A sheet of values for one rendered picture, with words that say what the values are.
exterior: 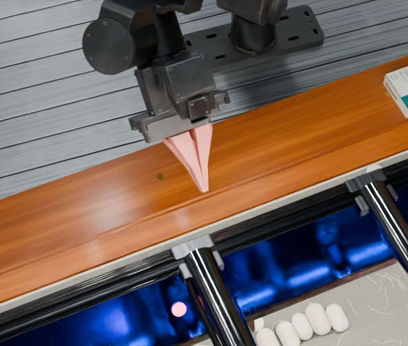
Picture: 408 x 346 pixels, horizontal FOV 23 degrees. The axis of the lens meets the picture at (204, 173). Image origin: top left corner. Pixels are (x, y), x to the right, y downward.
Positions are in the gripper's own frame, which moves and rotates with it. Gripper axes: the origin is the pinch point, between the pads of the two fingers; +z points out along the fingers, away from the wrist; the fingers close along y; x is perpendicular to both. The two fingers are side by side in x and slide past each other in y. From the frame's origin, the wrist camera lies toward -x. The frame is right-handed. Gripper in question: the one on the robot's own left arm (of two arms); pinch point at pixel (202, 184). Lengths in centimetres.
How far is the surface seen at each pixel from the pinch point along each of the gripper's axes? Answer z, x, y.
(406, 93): -0.2, 9.4, 30.3
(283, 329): 18.0, -2.7, 3.2
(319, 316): 18.1, -3.0, 7.5
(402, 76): -2.1, 11.0, 31.2
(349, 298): 18.3, -0.5, 12.3
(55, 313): -1.0, -32.9, -20.4
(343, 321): 19.4, -3.8, 9.7
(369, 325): 21.3, -3.0, 12.9
